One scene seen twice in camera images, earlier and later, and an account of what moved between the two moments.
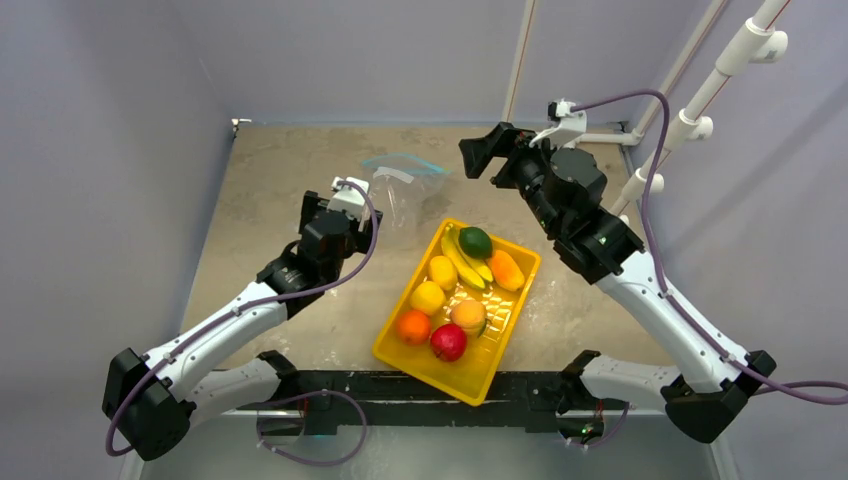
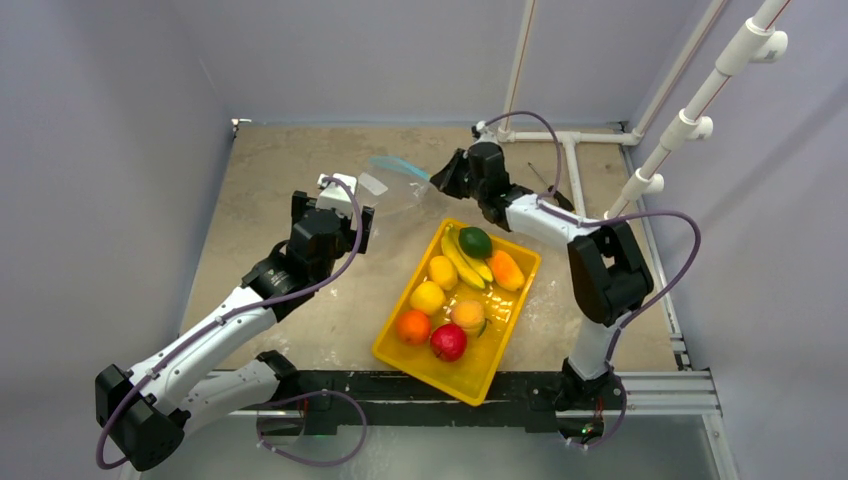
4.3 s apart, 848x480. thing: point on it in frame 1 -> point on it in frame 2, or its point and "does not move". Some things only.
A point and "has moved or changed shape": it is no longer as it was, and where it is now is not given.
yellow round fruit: (428, 296) does not move
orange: (413, 327) does not move
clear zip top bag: (403, 186) has moved or changed shape
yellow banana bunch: (475, 271) does not move
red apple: (448, 342) does not move
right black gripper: (502, 156) -> (460, 175)
